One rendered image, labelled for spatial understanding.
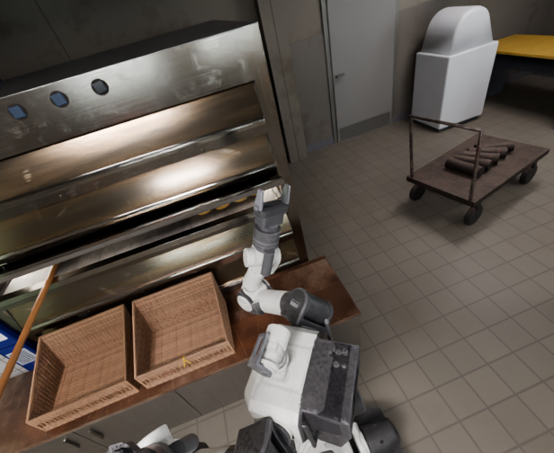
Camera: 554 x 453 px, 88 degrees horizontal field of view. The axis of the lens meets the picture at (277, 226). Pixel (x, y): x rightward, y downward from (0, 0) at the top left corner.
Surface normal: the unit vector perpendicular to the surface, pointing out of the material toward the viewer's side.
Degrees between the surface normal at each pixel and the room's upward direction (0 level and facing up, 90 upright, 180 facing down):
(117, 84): 90
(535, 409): 0
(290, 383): 0
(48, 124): 90
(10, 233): 70
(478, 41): 90
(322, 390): 0
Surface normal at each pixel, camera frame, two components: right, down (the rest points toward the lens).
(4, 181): 0.19, 0.28
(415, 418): -0.22, -0.75
